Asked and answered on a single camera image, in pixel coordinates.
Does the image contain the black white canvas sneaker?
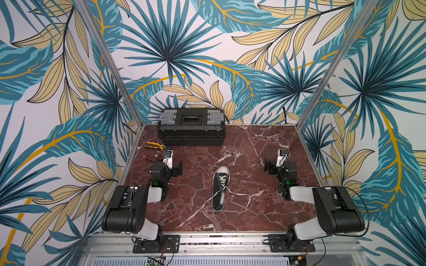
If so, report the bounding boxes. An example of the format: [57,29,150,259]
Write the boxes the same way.
[212,166,230,212]

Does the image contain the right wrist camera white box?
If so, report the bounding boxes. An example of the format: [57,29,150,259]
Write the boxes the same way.
[276,149,289,167]

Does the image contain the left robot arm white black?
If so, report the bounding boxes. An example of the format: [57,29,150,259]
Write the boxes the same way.
[102,161,183,241]

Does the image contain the yellow handled pliers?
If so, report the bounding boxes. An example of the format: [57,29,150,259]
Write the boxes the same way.
[144,141,172,150]

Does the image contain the black grey plastic toolbox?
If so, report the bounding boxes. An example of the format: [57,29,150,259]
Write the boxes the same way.
[157,108,226,146]

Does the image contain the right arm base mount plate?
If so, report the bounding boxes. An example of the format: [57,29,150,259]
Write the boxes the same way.
[262,235,316,253]

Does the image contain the red handled tool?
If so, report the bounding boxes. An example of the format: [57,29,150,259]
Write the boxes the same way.
[143,154,161,162]

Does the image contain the aluminium rail frame front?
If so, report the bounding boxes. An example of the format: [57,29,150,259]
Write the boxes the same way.
[78,232,369,266]

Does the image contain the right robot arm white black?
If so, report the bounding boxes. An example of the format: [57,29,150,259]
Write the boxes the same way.
[264,160,366,250]

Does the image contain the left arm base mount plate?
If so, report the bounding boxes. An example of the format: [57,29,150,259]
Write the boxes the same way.
[133,235,181,254]

